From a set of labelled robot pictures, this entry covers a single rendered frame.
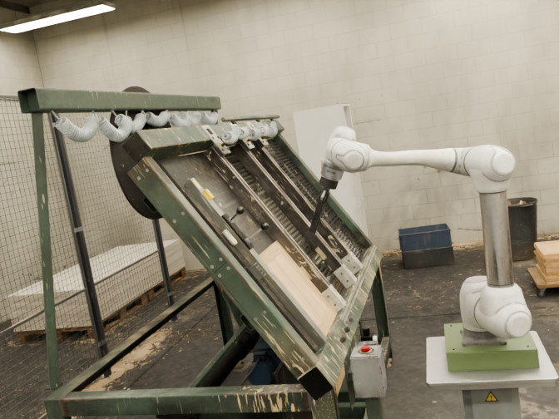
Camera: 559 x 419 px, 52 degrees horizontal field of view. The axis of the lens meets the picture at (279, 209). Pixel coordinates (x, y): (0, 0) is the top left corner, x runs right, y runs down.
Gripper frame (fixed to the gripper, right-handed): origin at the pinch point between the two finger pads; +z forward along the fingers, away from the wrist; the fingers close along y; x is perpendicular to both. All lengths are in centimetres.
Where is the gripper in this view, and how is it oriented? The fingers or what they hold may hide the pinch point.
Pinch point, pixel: (314, 224)
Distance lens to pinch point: 238.9
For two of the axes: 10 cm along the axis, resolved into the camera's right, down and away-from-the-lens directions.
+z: -2.9, 9.3, 2.2
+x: 9.3, 3.3, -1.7
